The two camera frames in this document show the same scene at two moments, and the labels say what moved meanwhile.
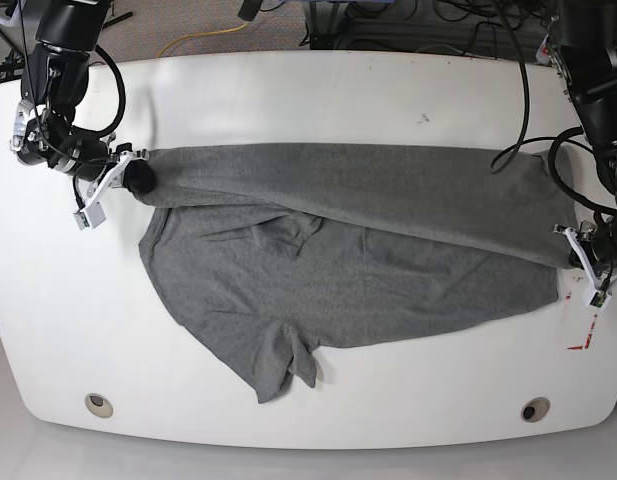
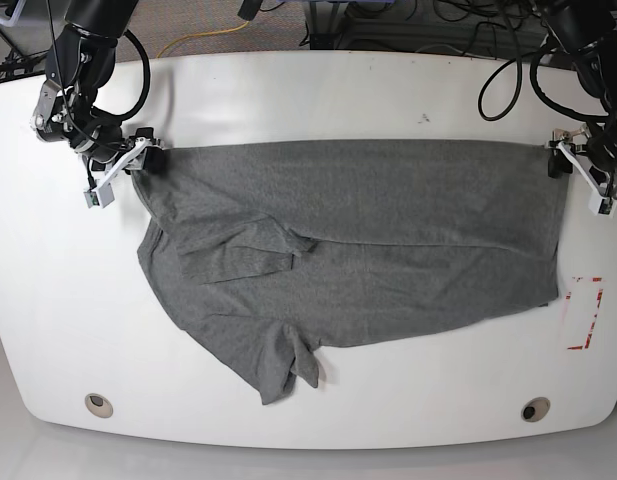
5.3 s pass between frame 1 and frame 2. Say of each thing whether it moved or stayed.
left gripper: moved
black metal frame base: stayed
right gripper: moved
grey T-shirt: stayed
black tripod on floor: stayed
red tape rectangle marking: stayed
